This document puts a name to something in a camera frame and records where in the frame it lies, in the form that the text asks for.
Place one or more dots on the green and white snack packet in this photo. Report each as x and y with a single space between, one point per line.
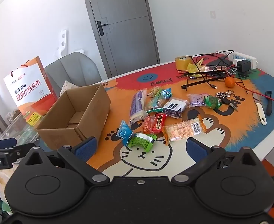
154 104

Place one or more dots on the bright green snack packet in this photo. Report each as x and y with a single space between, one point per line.
142 141

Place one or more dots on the clear plastic clamshell container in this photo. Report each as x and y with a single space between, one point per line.
17 130

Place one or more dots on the long purple snack packet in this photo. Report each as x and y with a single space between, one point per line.
137 105

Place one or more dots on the grey chair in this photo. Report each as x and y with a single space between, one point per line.
78 65

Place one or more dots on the white wall socket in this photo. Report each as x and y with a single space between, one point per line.
212 14

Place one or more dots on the black charger plug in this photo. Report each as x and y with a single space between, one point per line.
243 66

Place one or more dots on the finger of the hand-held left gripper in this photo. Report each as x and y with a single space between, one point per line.
20 151
7 143

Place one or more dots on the long orange bread packet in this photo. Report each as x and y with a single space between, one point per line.
184 129

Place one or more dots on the black folding stand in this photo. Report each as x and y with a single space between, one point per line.
197 82

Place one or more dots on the black flat device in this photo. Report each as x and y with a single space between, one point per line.
218 62

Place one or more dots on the dotted beige pillow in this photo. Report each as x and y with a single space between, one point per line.
68 88

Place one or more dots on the white and orange paper bag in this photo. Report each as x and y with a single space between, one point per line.
27 86

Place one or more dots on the black and white bean packet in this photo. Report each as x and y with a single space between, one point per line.
174 108

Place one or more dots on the yellow crumpled wrapper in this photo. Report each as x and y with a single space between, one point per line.
192 69

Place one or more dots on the grey door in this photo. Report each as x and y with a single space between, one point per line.
127 39

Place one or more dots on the yellow tape roll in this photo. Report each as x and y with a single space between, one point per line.
182 63

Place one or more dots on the blue snack packet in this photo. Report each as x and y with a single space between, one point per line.
125 133

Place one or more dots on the orange-red snack packet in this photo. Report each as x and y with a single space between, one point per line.
148 124

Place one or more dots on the small purple snack packet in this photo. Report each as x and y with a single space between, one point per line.
196 100

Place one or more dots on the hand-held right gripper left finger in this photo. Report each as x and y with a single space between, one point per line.
85 148

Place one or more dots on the colourful cartoon table mat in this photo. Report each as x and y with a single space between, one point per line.
232 123

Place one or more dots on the wooden clothespin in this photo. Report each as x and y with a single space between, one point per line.
200 62

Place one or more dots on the white power strip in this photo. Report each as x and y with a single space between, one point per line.
244 57

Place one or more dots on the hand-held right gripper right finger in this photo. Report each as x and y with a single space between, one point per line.
196 149

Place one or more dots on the dark green candy packet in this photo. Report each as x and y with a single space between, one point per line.
211 101

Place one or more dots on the red snack packet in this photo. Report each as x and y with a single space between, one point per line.
159 122

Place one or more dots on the cardboard box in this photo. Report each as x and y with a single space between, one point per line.
90 112

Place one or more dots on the small beige candy packet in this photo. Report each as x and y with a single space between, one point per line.
154 91

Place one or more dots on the teal snack packet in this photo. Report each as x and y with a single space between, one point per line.
166 93

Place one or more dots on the tangerine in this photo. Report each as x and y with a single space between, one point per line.
230 82

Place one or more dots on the bunch of keys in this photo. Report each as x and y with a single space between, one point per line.
225 100

